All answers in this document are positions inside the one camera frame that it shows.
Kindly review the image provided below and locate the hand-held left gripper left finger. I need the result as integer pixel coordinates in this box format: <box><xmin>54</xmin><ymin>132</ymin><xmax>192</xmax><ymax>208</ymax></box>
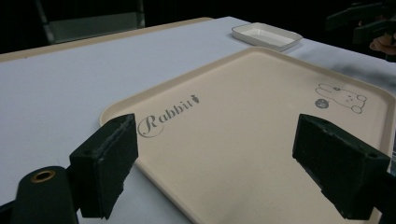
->
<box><xmin>68</xmin><ymin>113</ymin><xmax>139</xmax><ymax>220</ymax></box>

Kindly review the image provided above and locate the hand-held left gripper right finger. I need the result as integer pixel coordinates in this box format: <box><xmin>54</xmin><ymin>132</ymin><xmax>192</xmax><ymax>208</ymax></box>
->
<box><xmin>291</xmin><ymin>113</ymin><xmax>391</xmax><ymax>221</ymax></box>

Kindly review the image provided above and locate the white rectangular dish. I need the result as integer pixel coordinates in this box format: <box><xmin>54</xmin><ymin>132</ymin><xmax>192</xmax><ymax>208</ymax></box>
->
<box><xmin>231</xmin><ymin>21</ymin><xmax>304</xmax><ymax>53</ymax></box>

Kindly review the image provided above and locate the beige printed plastic tray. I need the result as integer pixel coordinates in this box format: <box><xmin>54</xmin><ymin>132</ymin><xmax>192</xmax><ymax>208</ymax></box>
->
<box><xmin>99</xmin><ymin>46</ymin><xmax>396</xmax><ymax>224</ymax></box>

